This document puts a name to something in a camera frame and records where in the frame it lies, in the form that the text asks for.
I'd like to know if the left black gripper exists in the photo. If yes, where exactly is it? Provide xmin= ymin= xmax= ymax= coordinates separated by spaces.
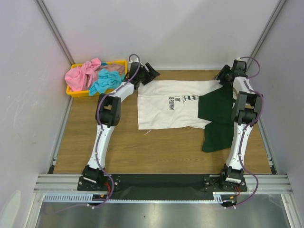
xmin=137 ymin=63 xmax=160 ymax=86

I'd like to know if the pink t-shirt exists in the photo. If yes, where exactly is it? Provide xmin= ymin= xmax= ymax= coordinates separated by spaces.
xmin=65 ymin=58 xmax=101 ymax=92

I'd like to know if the white slotted cable duct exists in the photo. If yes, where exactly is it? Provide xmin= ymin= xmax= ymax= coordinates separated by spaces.
xmin=44 ymin=192 xmax=237 ymax=204

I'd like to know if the yellow plastic bin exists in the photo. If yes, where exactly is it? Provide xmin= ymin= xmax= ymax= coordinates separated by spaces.
xmin=66 ymin=60 xmax=128 ymax=98

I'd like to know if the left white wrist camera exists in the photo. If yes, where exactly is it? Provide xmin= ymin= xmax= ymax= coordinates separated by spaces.
xmin=129 ymin=57 xmax=140 ymax=64

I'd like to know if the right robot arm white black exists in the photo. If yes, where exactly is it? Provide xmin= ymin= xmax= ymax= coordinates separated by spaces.
xmin=215 ymin=57 xmax=264 ymax=191

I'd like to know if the cyan t-shirt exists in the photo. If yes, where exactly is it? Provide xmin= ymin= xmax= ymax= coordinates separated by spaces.
xmin=89 ymin=69 xmax=125 ymax=96

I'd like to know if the white green raglan t-shirt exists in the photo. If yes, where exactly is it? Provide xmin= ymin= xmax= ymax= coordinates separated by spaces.
xmin=137 ymin=80 xmax=235 ymax=152

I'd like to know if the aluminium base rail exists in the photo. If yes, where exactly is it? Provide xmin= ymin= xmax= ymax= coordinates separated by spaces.
xmin=34 ymin=174 xmax=293 ymax=194

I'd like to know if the left aluminium frame post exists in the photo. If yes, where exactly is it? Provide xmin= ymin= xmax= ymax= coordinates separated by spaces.
xmin=34 ymin=0 xmax=75 ymax=65

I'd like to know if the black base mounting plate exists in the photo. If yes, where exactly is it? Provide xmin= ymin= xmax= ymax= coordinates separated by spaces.
xmin=77 ymin=174 xmax=247 ymax=197

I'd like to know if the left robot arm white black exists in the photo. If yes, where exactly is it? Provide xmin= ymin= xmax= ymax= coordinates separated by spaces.
xmin=82 ymin=62 xmax=160 ymax=190

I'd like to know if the right aluminium frame post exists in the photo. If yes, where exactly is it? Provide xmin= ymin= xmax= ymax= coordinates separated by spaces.
xmin=249 ymin=0 xmax=288 ymax=58

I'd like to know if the aluminium frame post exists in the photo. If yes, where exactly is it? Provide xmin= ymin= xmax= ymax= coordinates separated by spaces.
xmin=249 ymin=0 xmax=288 ymax=58
xmin=34 ymin=0 xmax=75 ymax=65

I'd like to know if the mauve t-shirt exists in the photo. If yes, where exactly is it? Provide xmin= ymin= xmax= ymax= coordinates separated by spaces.
xmin=97 ymin=62 xmax=125 ymax=75

